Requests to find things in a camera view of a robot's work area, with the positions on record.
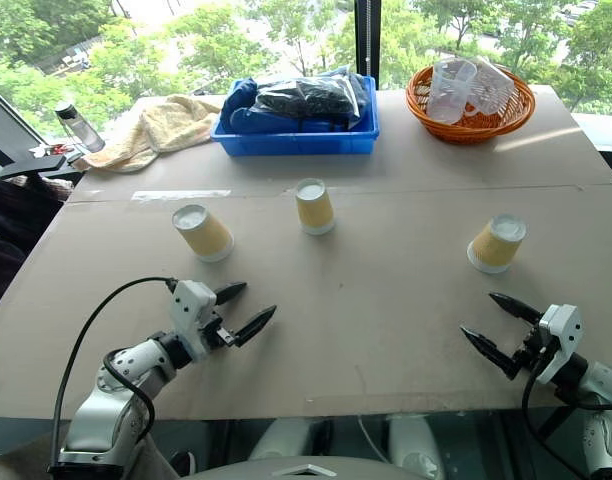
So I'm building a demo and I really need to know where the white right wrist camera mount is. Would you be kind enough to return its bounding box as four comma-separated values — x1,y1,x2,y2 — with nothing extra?
537,303,584,385

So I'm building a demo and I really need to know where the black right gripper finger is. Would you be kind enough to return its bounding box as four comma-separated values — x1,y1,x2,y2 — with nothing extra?
459,325,523,381
488,292,544,327

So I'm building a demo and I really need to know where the orange wicker basket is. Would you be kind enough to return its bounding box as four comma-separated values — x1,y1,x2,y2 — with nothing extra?
405,63,537,146

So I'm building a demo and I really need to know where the silver robot torso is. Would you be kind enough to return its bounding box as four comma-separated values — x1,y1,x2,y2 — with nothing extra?
180,414,447,480

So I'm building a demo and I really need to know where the cream yellow towel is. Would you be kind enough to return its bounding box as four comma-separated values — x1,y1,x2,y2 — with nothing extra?
74,93,223,174

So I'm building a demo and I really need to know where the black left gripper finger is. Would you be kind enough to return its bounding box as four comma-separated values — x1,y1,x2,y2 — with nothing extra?
233,305,278,349
214,281,249,307

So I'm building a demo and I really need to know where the blue plastic bin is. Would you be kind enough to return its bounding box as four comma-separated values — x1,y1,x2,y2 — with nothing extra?
209,75,381,157

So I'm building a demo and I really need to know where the clear tape strip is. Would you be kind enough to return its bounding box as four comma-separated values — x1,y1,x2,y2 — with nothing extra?
130,188,233,203

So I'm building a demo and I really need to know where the clear plastic measuring cup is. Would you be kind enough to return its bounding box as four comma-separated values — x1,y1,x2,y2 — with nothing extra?
425,57,480,126
463,60,517,117

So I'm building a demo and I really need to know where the black window frame post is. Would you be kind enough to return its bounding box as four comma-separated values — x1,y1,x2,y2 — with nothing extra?
353,0,383,91

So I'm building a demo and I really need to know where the yellow ribbed paper cup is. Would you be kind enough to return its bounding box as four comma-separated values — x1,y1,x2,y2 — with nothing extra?
171,203,236,264
466,213,529,275
294,177,336,237

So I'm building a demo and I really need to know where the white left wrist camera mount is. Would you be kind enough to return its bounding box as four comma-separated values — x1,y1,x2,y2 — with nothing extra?
169,279,218,362

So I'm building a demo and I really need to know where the blue folded cloth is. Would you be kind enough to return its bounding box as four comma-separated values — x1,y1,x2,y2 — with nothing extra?
219,69,372,135

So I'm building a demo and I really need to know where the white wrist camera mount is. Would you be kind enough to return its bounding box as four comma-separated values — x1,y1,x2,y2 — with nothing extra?
169,279,218,362
537,303,584,385

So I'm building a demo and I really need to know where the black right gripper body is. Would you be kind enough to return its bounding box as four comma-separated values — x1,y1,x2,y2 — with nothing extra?
516,322,555,371

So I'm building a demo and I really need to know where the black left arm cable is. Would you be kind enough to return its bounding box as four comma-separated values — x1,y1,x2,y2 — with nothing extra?
49,276,178,469

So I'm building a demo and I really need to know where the black chair armrest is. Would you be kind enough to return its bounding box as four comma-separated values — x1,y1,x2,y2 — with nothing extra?
0,153,85,181

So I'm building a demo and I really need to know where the brown cardboard table cover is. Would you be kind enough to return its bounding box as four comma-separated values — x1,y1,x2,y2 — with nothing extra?
0,83,612,420

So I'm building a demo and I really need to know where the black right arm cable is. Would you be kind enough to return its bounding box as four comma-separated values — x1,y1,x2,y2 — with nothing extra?
520,344,612,480

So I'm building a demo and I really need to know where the clear water bottle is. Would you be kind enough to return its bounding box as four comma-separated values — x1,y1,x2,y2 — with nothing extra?
54,101,107,154

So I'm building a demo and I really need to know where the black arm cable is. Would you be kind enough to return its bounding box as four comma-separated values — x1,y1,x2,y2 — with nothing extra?
49,276,178,469
520,344,612,480

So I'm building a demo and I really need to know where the black item in plastic bag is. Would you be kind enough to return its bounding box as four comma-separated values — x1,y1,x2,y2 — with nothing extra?
249,74,367,121

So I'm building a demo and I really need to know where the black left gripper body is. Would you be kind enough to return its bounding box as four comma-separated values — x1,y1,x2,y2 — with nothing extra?
202,310,237,351

